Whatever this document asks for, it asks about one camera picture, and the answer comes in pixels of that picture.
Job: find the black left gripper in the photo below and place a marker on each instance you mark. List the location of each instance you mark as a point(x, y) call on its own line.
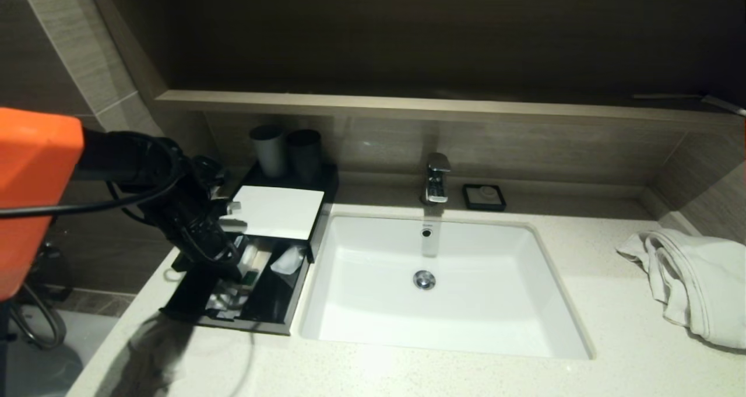
point(201, 239)

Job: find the clear green-print toothbrush packet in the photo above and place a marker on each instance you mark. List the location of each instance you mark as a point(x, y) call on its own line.
point(221, 302)

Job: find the black box drawer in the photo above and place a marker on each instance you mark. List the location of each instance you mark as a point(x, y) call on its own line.
point(277, 304)

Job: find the comb green label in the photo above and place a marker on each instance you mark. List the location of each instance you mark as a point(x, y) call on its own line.
point(254, 277)

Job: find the small white wrapped packet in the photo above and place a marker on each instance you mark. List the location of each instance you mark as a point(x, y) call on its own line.
point(288, 261)

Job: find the grey tumbler cup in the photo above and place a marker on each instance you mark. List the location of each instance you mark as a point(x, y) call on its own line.
point(269, 152)

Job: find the black tumbler cup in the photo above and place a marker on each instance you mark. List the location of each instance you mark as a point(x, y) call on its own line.
point(305, 155)

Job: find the chrome sink drain stopper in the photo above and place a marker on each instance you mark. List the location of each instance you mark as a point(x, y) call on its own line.
point(424, 280)

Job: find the chrome faucet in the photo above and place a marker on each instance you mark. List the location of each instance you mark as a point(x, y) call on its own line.
point(436, 178)

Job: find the black square soap dish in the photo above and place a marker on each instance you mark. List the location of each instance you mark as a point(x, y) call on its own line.
point(467, 199)

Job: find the round white soap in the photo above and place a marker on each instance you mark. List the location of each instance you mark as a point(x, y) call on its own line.
point(486, 195)

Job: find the white ceramic sink basin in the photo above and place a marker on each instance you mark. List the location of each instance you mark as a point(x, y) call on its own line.
point(484, 304)

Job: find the white folded towel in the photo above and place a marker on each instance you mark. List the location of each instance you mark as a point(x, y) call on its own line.
point(699, 286)

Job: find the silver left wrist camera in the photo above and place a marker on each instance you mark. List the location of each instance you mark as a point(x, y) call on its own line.
point(234, 225)

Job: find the chrome wall fixture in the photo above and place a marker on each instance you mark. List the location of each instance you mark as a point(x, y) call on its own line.
point(41, 327)

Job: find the wooden wall shelf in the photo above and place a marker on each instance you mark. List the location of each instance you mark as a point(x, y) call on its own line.
point(408, 106)

